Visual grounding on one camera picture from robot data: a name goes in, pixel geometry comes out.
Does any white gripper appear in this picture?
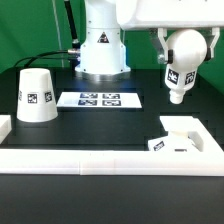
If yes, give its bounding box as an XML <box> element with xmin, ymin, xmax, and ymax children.
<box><xmin>116</xmin><ymin>0</ymin><xmax>224</xmax><ymax>64</ymax></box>

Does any white lamp bulb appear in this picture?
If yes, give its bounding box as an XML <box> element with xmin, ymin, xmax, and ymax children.
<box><xmin>165</xmin><ymin>29</ymin><xmax>207</xmax><ymax>104</ymax></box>

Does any white lamp base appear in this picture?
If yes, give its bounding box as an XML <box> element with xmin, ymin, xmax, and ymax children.
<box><xmin>147</xmin><ymin>115</ymin><xmax>205</xmax><ymax>153</ymax></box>

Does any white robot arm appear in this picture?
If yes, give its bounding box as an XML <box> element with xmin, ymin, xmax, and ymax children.
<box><xmin>76</xmin><ymin>0</ymin><xmax>224</xmax><ymax>79</ymax></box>

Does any white lamp shade cone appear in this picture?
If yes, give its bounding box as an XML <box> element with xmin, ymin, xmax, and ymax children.
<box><xmin>17</xmin><ymin>68</ymin><xmax>58</xmax><ymax>123</ymax></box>

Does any white marker tag sheet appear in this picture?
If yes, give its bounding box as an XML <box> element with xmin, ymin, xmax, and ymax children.
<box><xmin>57</xmin><ymin>92</ymin><xmax>141</xmax><ymax>108</ymax></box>

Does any black cable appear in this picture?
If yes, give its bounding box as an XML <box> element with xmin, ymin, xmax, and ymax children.
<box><xmin>13</xmin><ymin>0</ymin><xmax>83</xmax><ymax>68</ymax></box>

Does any white U-shaped fence frame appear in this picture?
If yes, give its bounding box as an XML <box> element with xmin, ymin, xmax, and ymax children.
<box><xmin>0</xmin><ymin>119</ymin><xmax>224</xmax><ymax>176</ymax></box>

